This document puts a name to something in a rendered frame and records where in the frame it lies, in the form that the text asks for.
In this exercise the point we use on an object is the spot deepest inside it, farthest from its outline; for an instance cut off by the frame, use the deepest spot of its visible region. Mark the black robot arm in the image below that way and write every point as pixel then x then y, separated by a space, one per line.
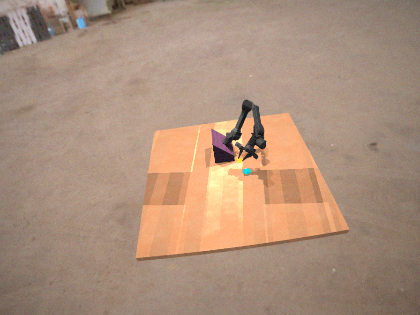
pixel 258 134

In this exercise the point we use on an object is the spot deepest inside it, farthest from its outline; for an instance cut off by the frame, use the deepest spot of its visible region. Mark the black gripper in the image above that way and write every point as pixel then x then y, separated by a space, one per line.
pixel 241 148

